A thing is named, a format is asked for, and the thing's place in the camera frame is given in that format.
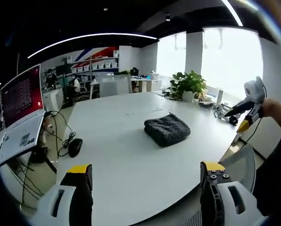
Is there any person's right hand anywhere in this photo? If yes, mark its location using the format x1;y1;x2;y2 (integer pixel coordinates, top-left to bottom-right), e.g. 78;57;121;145
260;98;281;120

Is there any white office chair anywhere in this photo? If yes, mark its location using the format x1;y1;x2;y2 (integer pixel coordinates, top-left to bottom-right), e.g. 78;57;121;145
99;74;132;98

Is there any white robot toy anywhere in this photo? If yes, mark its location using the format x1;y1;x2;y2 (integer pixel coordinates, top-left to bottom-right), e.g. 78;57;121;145
213;103;238;126

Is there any white laptop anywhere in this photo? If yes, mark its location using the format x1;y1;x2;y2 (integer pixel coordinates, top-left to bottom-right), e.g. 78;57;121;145
0;64;46;167

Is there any dark grey knitted towel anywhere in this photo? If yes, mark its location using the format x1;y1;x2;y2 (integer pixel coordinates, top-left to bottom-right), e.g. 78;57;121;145
144;114;191;148

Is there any black laptop stand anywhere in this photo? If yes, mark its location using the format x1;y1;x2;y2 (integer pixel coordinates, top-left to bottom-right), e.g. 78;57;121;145
27;147;58;174

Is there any shelf of white storage bins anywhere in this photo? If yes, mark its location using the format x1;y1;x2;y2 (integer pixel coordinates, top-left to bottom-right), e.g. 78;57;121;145
65;49;120;73

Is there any green potted plant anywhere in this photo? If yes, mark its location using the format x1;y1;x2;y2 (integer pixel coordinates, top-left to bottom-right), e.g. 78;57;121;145
170;70;207;103

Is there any black monitor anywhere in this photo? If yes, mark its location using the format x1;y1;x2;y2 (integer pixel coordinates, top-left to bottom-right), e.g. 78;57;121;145
55;64;72;74

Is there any white box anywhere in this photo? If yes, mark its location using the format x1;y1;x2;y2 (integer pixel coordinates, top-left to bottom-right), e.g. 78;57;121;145
216;87;224;105

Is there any black computer mouse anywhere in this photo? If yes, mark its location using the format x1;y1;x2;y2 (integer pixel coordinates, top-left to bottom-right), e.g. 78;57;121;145
68;138;83;158

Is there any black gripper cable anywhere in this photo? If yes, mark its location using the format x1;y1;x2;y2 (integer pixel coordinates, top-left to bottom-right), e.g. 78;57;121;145
246;81;268;143

